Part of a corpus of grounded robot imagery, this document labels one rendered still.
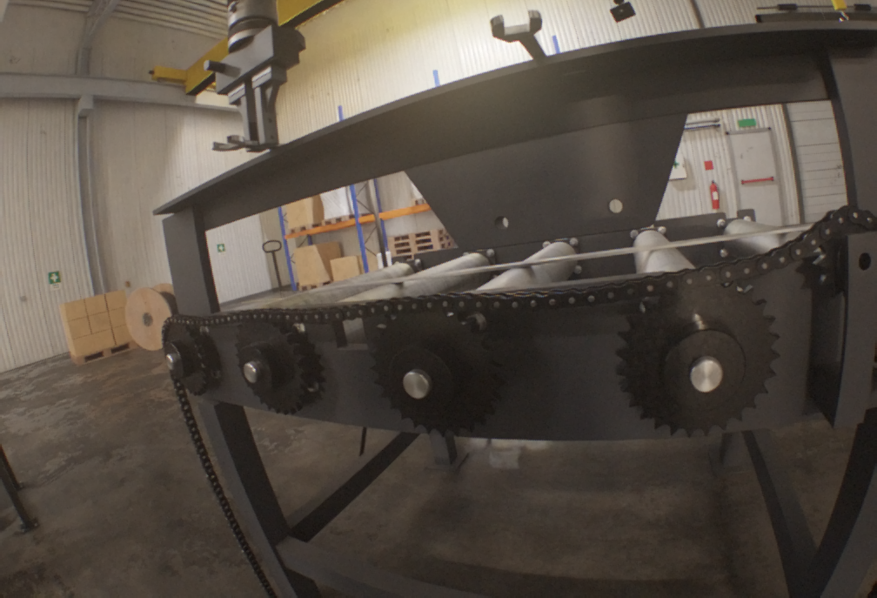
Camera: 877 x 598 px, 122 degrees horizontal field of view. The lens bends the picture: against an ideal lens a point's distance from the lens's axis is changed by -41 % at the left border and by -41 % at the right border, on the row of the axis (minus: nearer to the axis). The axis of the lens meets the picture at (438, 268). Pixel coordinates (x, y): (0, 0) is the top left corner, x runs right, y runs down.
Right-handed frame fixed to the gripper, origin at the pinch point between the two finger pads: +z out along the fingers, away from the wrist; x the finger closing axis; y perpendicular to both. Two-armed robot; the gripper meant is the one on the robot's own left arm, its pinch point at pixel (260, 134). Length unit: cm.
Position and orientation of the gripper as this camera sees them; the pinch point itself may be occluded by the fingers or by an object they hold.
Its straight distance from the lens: 57.4
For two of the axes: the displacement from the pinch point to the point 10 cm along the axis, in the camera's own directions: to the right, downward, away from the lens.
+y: -4.3, 1.6, -8.9
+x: 8.9, -1.1, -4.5
